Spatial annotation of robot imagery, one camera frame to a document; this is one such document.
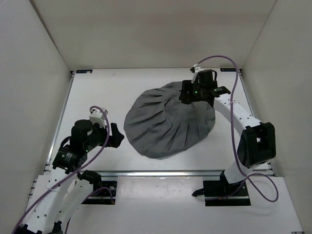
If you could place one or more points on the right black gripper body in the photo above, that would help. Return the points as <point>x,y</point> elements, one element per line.
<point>200,89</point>

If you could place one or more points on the left blue corner label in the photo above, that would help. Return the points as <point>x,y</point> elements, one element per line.
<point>87,71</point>

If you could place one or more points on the right blue corner label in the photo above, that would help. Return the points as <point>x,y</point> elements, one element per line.
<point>227,69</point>

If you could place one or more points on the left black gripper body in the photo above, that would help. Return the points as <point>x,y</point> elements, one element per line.
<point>113,136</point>

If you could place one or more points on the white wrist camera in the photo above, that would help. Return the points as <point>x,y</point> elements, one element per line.
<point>97,117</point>
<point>195,69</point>

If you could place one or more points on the aluminium front rail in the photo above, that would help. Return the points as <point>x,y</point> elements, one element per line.
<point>159,173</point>

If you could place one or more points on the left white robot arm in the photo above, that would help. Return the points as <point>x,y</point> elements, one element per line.
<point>68,186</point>

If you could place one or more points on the blue corner label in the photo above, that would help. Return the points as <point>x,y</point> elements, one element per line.
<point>87,71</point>
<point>227,69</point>

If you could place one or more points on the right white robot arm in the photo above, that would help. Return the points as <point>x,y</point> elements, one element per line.
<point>257,139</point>

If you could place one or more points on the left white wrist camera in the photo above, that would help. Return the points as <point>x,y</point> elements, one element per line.
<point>97,117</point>

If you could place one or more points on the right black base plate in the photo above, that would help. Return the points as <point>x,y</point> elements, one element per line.
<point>217,195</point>

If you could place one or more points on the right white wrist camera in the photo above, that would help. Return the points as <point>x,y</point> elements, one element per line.
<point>195,69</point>

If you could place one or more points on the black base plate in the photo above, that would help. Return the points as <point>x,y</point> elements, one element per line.
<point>217,195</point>
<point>105,194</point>

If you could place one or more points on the grey pleated skirt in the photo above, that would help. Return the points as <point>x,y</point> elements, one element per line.
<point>159,125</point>

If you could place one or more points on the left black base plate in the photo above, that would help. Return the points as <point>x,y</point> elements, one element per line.
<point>105,194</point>

